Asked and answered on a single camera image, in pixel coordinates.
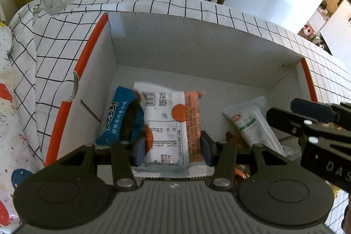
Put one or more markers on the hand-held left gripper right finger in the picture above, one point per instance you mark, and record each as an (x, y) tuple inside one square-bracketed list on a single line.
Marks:
[(207, 151)]

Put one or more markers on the white cardboard box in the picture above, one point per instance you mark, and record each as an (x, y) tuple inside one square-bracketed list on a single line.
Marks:
[(192, 44)]

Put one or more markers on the row of shoes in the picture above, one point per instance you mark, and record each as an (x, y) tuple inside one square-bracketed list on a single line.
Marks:
[(308, 29)]

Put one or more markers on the blue snack packet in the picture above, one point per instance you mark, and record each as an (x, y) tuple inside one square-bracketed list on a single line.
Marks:
[(118, 113)]

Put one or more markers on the colourful printed cloth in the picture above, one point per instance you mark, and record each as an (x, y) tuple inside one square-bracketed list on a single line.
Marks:
[(11, 113)]

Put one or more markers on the white orange snack packet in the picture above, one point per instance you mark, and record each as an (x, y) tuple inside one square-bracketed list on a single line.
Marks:
[(167, 127)]

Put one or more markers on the white green snack packet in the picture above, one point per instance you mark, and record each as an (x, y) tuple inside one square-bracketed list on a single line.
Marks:
[(252, 127)]

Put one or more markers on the checkered tablecloth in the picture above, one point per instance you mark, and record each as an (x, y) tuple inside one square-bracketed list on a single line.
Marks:
[(54, 39)]

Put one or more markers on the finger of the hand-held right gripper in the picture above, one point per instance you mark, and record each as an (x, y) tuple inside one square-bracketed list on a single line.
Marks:
[(282, 118), (307, 108)]

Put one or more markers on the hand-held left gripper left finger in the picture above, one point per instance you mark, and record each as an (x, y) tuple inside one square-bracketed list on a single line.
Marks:
[(139, 153)]

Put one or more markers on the orange candy wrapper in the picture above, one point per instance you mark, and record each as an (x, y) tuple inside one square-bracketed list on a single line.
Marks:
[(242, 172)]

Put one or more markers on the white hallway cabinet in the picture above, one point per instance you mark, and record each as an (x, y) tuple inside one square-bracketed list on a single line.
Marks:
[(337, 20)]

